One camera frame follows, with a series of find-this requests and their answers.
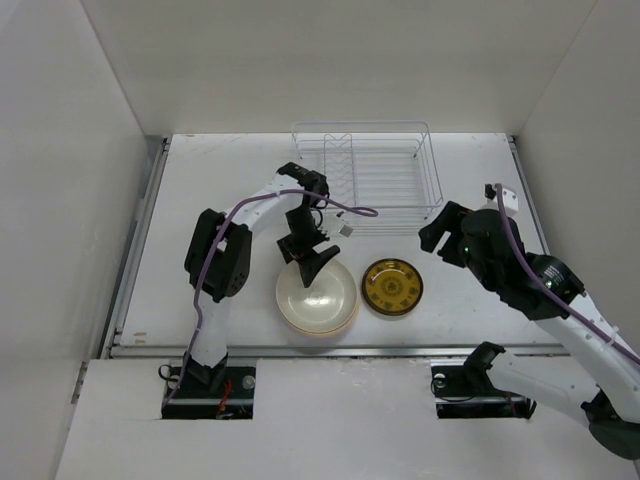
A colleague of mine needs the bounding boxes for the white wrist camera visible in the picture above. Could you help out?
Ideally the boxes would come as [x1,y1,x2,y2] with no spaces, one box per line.
[483,184,519,217]
[321,215,353,238]

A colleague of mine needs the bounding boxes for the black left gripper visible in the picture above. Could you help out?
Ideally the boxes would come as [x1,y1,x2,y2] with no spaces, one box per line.
[278,206,338,287]

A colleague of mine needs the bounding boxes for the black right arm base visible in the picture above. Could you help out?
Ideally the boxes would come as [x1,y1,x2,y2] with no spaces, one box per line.
[430,364,537,420]

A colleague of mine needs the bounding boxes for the white wire dish rack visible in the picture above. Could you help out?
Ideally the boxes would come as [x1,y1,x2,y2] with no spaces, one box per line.
[292,120,443,236]

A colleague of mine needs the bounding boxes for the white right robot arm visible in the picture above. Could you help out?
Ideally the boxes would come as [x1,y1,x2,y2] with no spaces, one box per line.
[419,201,639,461]

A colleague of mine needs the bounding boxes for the yellow plate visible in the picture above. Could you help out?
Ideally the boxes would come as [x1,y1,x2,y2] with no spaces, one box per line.
[282,301,361,338]

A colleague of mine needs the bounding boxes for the cream white plate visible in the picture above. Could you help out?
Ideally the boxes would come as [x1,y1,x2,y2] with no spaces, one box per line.
[275,260,359,315]

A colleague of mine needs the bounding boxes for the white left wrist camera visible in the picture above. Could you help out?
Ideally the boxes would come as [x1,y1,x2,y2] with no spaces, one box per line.
[321,215,353,238]

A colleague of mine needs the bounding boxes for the white foam front board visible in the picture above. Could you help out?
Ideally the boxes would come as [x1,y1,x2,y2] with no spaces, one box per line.
[57,359,637,479]

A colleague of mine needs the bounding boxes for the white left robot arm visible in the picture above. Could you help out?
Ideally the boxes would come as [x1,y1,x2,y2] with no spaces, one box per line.
[181,162,340,397]

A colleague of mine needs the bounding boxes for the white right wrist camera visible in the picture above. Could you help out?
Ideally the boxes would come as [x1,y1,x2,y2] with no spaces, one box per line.
[483,184,519,217]

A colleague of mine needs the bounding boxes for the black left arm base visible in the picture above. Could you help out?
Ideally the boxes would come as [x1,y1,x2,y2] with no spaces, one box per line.
[158,364,256,420]

